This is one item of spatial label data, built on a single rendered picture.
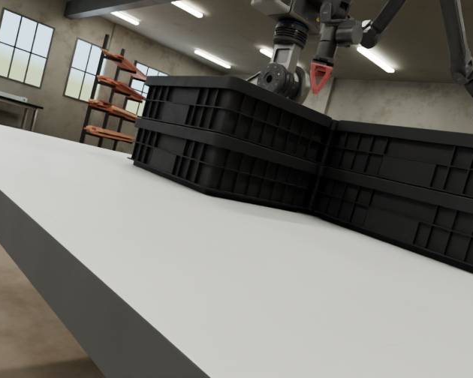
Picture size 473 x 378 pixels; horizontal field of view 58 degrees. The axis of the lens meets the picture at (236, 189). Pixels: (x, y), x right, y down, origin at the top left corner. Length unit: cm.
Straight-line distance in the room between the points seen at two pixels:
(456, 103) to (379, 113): 161
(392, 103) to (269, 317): 989
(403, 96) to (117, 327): 988
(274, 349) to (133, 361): 6
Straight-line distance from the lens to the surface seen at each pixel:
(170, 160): 94
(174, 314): 21
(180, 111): 95
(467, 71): 185
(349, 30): 137
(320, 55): 140
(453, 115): 948
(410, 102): 991
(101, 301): 24
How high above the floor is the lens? 78
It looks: 4 degrees down
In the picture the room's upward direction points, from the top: 15 degrees clockwise
